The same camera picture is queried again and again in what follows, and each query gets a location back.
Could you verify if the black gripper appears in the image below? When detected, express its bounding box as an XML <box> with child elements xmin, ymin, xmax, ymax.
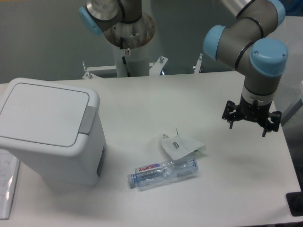
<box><xmin>222</xmin><ymin>95</ymin><xmax>282</xmax><ymax>137</ymax></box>

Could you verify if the second grey blue robot arm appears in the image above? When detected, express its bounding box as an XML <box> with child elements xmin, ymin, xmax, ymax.
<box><xmin>79</xmin><ymin>0</ymin><xmax>142</xmax><ymax>35</ymax></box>

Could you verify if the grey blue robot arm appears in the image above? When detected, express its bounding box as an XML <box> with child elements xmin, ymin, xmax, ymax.
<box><xmin>203</xmin><ymin>0</ymin><xmax>288</xmax><ymax>134</ymax></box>

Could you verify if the white push-lid trash can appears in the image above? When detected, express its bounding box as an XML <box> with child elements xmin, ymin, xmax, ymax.
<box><xmin>0</xmin><ymin>78</ymin><xmax>106</xmax><ymax>185</ymax></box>

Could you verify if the crumpled white paper wrapper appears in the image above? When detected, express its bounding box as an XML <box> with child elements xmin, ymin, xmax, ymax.
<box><xmin>159</xmin><ymin>130</ymin><xmax>206</xmax><ymax>160</ymax></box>

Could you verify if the black device at edge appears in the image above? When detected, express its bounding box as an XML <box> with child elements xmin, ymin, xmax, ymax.
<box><xmin>286</xmin><ymin>192</ymin><xmax>303</xmax><ymax>217</ymax></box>

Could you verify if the clear plastic water bottle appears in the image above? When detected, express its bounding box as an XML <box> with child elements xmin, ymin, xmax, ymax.
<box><xmin>127</xmin><ymin>156</ymin><xmax>198</xmax><ymax>191</ymax></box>

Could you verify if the white paper sheet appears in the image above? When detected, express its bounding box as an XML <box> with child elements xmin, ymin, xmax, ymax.
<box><xmin>0</xmin><ymin>149</ymin><xmax>20</xmax><ymax>220</ymax></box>

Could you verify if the white metal frame bracket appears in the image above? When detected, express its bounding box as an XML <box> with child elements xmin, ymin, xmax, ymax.
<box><xmin>82</xmin><ymin>53</ymin><xmax>204</xmax><ymax>79</ymax></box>

